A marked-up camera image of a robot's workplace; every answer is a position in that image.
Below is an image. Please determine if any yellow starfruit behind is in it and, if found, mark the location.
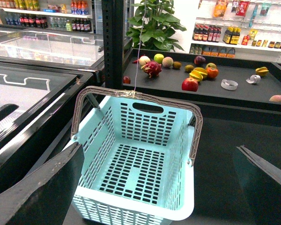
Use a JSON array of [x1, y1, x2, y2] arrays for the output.
[[194, 67, 208, 79]]

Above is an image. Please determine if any red green mango apple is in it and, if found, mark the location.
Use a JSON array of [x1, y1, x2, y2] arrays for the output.
[[206, 63, 217, 69]]

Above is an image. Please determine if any green potted plant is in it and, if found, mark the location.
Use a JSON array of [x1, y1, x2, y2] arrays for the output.
[[126, 0, 186, 52]]

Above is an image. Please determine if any pale peach near green apple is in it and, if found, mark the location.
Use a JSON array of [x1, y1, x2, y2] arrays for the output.
[[162, 57, 174, 68]]

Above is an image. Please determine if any starfruit at right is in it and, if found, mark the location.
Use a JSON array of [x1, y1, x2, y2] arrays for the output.
[[255, 67, 269, 77]]

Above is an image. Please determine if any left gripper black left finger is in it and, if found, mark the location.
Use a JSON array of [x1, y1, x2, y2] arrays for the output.
[[0, 142, 84, 225]]

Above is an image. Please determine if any black metal shelf post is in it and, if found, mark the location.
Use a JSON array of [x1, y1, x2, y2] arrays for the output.
[[102, 0, 125, 90]]

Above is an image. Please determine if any red apple on upper tray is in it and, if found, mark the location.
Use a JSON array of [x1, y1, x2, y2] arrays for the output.
[[181, 78, 199, 92]]

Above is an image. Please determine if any yellow starfruit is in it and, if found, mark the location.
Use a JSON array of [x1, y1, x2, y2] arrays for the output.
[[189, 70, 203, 82], [194, 67, 208, 79]]

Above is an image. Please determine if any dark red fruit at post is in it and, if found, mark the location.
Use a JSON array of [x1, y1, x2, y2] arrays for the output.
[[122, 76, 131, 84]]

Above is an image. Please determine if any small white tape roll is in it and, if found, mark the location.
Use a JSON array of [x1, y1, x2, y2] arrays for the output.
[[246, 75, 261, 84]]

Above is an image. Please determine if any far glass top freezer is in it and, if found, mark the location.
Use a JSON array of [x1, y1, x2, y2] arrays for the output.
[[0, 29, 104, 70]]

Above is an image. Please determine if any brown kiwi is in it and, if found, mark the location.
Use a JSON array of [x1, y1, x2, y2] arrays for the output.
[[172, 61, 182, 69], [185, 65, 194, 73]]

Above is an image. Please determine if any thin white hanging string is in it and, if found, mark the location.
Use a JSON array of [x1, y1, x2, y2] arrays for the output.
[[133, 0, 147, 92]]

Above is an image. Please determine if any white tape ring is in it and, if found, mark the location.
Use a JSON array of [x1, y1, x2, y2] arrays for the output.
[[221, 79, 239, 91]]

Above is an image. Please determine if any pink dragon fruit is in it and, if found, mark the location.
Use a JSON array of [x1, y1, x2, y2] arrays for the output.
[[141, 61, 162, 78]]

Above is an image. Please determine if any peach at tray edge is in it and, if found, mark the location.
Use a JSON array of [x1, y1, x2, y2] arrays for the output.
[[269, 95, 281, 103]]

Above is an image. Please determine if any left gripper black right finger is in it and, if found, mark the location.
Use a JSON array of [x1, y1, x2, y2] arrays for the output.
[[237, 145, 281, 185]]

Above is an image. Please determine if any light blue plastic basket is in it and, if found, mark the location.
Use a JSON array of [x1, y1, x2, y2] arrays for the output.
[[72, 96, 194, 225]]

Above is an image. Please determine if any white pink onion fruit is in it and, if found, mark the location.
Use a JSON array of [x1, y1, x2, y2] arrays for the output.
[[139, 56, 151, 67]]

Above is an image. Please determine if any dark purple fruit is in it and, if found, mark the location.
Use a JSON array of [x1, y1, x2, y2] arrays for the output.
[[194, 55, 206, 66]]

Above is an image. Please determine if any grey basket handle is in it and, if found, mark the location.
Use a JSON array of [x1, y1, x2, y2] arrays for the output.
[[71, 86, 203, 162]]

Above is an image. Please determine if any black fruit display tray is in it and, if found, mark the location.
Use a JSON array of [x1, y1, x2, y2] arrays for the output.
[[123, 49, 281, 112]]

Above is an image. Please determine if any yellow starfruit front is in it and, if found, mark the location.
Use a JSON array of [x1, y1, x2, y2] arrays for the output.
[[189, 70, 203, 82]]

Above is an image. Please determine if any glass freezer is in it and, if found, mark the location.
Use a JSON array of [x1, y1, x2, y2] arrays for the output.
[[0, 29, 104, 70], [0, 62, 95, 193]]

